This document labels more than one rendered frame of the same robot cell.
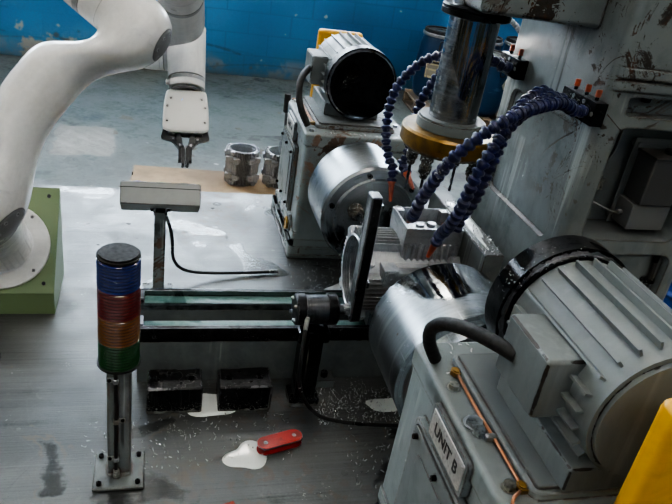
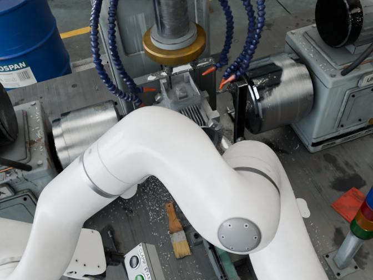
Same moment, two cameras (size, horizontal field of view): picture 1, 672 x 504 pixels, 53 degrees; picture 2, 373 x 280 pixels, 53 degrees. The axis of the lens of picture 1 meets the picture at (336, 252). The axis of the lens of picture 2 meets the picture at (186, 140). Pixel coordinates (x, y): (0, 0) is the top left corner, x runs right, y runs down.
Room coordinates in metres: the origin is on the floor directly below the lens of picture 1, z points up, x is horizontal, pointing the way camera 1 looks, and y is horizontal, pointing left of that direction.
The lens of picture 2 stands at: (1.21, 0.73, 1.96)
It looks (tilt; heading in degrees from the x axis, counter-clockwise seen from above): 50 degrees down; 273
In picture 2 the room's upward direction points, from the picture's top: 6 degrees counter-clockwise
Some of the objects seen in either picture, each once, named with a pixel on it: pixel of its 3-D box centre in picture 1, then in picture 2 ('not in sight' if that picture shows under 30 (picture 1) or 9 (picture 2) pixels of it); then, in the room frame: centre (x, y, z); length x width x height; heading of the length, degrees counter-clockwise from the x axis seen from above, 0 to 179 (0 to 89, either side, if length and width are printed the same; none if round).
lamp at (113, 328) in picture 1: (118, 324); (370, 215); (0.80, 0.29, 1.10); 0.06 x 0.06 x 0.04
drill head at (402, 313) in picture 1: (458, 362); (276, 90); (0.93, -0.23, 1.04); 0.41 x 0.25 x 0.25; 17
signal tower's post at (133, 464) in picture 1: (119, 372); (360, 231); (0.80, 0.29, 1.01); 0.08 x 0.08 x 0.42; 17
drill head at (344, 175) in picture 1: (358, 192); (81, 149); (1.59, -0.03, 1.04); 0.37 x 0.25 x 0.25; 17
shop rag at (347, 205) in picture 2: not in sight; (360, 210); (0.69, 0.13, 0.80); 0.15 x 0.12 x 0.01; 124
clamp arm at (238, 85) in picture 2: (363, 259); (240, 115); (1.08, -0.05, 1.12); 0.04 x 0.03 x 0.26; 107
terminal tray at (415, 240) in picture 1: (424, 234); (180, 95); (1.26, -0.17, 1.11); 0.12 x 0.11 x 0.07; 106
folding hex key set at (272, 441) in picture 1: (279, 442); not in sight; (0.92, 0.04, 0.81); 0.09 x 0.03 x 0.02; 123
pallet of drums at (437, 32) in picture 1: (482, 80); not in sight; (6.36, -1.06, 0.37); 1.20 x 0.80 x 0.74; 102
